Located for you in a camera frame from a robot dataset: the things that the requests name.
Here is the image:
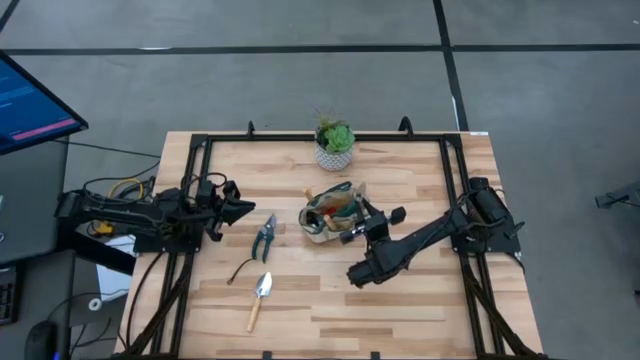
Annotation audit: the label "succulent plant in white pot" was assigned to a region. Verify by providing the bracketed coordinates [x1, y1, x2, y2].
[313, 107, 357, 173]

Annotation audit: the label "computer monitor blue screen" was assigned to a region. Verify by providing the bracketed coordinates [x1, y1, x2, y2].
[0, 49, 90, 156]

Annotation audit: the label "black metal stand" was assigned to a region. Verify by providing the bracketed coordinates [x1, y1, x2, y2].
[594, 179, 640, 210]

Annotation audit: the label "black metal table frame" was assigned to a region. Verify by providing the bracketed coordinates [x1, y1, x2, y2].
[114, 115, 546, 360]

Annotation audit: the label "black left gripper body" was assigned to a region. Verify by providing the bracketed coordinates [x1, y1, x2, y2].
[197, 179, 242, 243]

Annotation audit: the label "dark keyboard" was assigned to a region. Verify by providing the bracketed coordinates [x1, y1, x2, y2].
[0, 267, 19, 326]

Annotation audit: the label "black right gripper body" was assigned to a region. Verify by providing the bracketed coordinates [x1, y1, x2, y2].
[339, 205, 407, 247]

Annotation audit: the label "black computer mouse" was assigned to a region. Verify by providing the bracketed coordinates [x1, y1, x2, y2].
[23, 319, 59, 360]

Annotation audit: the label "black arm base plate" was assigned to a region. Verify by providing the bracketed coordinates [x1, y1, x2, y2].
[133, 227, 202, 255]
[448, 207, 521, 255]

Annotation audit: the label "green handled pruning shears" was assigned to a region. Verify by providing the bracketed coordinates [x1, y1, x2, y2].
[227, 213, 278, 286]

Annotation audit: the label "white paper sheet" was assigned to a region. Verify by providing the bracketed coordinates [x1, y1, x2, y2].
[94, 234, 139, 301]

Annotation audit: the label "grey desk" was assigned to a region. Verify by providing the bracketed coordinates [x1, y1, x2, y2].
[0, 134, 71, 266]

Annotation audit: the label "canvas gardening bag green trim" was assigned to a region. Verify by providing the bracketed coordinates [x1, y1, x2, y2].
[298, 180, 370, 245]

